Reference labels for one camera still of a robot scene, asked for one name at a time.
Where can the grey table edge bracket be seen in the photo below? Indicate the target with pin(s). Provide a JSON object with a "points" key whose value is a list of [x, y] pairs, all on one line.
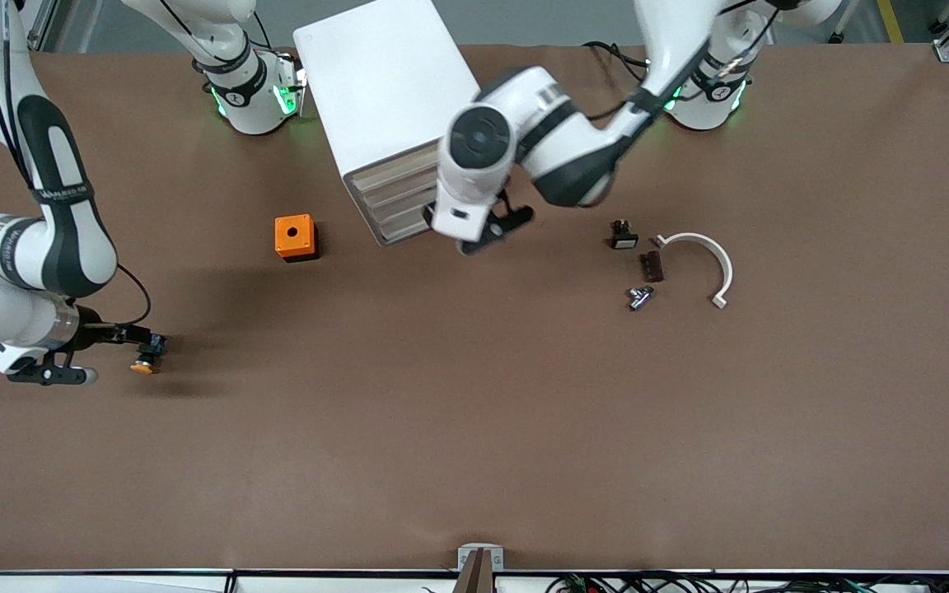
{"points": [[466, 560]]}

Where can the orange push button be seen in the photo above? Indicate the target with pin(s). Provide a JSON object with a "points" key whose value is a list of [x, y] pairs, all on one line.
{"points": [[143, 367]]}

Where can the black switch with white face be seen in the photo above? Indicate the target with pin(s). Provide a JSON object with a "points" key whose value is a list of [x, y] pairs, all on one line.
{"points": [[624, 240]]}

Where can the chrome valve fitting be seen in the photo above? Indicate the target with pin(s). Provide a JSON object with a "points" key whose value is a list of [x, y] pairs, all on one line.
{"points": [[638, 300]]}

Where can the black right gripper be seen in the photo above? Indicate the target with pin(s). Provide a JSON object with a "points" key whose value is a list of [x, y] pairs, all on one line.
{"points": [[92, 332]]}

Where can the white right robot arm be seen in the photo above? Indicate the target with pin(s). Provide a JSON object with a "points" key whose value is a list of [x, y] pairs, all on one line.
{"points": [[71, 239]]}

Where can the orange box with hole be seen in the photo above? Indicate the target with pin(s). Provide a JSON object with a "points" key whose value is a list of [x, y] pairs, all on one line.
{"points": [[283, 239]]}

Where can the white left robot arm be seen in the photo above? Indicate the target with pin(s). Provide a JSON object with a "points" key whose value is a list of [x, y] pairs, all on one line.
{"points": [[573, 140]]}

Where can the white curved plastic clamp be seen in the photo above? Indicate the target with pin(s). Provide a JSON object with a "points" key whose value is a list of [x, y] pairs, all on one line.
{"points": [[722, 259]]}

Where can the brown terminal block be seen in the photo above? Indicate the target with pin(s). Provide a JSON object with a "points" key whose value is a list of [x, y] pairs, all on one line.
{"points": [[652, 267]]}

